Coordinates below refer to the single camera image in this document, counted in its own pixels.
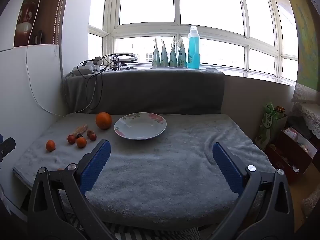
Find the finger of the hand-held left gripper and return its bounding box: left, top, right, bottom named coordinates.
left=0, top=137, right=16, bottom=164

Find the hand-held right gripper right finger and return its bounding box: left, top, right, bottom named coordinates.
left=212, top=142, right=295, bottom=240

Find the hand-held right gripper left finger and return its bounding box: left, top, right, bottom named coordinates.
left=27, top=139, right=118, bottom=240

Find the large orange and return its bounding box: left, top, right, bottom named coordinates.
left=96, top=112, right=112, bottom=130

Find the floral white plate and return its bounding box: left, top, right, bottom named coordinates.
left=114, top=112, right=167, bottom=141

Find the green snack bag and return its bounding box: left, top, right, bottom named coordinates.
left=255, top=102, right=278, bottom=150

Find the light grey fleece blanket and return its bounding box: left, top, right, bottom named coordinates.
left=12, top=112, right=277, bottom=230

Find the red storage box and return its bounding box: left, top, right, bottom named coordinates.
left=265, top=115, right=316, bottom=184

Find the white power adapter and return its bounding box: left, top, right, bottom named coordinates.
left=72, top=64, right=100, bottom=76

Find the white lace cloth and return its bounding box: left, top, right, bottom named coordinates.
left=291, top=82, right=320, bottom=139

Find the blue detergent bottle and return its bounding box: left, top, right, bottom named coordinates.
left=187, top=26, right=201, bottom=69

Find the red and white vase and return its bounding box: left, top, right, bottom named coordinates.
left=15, top=1, right=37, bottom=39

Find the black cable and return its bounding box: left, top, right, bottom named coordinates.
left=77, top=54, right=121, bottom=110

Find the white cable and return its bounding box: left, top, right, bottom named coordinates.
left=26, top=0, right=66, bottom=117

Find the ring light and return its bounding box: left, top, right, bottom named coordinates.
left=114, top=52, right=138, bottom=63

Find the beaded blind cord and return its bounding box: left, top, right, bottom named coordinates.
left=53, top=0, right=70, bottom=53

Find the white window frame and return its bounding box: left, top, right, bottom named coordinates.
left=88, top=0, right=299, bottom=87

